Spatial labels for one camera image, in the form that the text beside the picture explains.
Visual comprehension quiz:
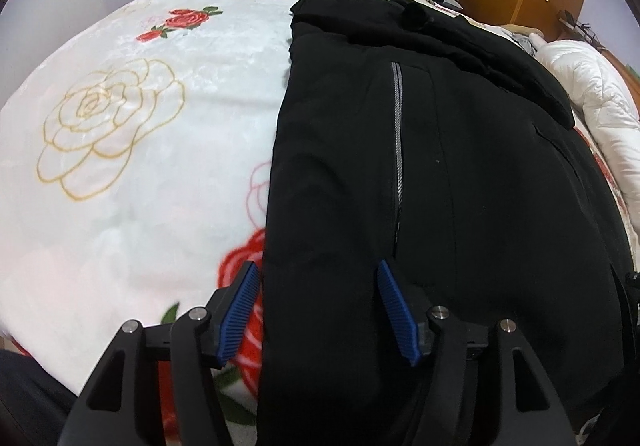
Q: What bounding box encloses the black winter coat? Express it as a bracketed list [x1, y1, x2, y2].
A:
[257, 0, 639, 445]

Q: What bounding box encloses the floral white bed blanket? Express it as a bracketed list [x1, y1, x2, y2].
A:
[1, 0, 639, 445]

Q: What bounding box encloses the white puffy duvet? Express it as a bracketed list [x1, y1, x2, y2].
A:
[534, 38, 640, 197]

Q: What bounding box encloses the wooden headboard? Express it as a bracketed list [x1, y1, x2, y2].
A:
[556, 10, 640, 92]

